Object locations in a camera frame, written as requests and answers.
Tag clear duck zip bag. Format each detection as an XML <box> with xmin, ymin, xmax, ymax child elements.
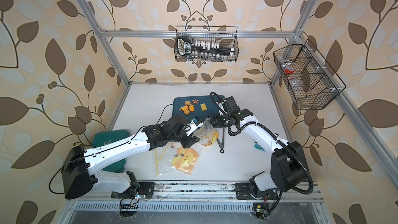
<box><xmin>193</xmin><ymin>118</ymin><xmax>219</xmax><ymax>147</ymax></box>

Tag orange duck zip bag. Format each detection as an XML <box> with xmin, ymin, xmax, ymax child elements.
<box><xmin>171</xmin><ymin>146</ymin><xmax>202</xmax><ymax>175</ymax></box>

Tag green box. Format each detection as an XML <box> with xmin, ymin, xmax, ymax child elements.
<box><xmin>91</xmin><ymin>130</ymin><xmax>131</xmax><ymax>174</ymax></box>

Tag right wire basket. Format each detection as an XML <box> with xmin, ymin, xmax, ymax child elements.
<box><xmin>273</xmin><ymin>39</ymin><xmax>346</xmax><ymax>110</ymax></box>

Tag yellow square cookie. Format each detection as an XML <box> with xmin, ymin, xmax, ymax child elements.
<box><xmin>201</xmin><ymin>103</ymin><xmax>207</xmax><ymax>111</ymax></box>

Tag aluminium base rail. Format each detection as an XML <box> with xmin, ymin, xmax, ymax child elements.
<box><xmin>74</xmin><ymin>180</ymin><xmax>324</xmax><ymax>203</ymax></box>

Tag wire basket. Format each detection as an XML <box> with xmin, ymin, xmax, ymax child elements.
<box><xmin>174</xmin><ymin>25</ymin><xmax>239</xmax><ymax>63</ymax></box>
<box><xmin>273</xmin><ymin>39</ymin><xmax>346</xmax><ymax>110</ymax></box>

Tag orange cookie cluster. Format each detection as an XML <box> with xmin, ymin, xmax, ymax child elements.
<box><xmin>179</xmin><ymin>105</ymin><xmax>195</xmax><ymax>115</ymax></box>

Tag red item in basket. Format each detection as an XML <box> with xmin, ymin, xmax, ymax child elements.
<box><xmin>284</xmin><ymin>67</ymin><xmax>295</xmax><ymax>75</ymax></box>

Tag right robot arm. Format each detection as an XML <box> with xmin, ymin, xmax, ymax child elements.
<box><xmin>210</xmin><ymin>92</ymin><xmax>314</xmax><ymax>198</ymax></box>

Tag black tongs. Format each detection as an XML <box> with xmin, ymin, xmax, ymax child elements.
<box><xmin>217</xmin><ymin>128</ymin><xmax>225</xmax><ymax>154</ymax></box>

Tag back wire basket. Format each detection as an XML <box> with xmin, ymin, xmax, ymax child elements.
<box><xmin>174</xmin><ymin>25</ymin><xmax>239</xmax><ymax>63</ymax></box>

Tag black corrugated cable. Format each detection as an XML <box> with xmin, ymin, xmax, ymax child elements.
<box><xmin>209</xmin><ymin>92</ymin><xmax>314</xmax><ymax>218</ymax></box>

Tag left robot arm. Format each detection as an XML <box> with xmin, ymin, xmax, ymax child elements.
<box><xmin>60</xmin><ymin>116</ymin><xmax>203</xmax><ymax>200</ymax></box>

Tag clear zip bag yellow strip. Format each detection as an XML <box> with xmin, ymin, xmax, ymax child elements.
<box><xmin>152</xmin><ymin>142</ymin><xmax>177</xmax><ymax>177</ymax></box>

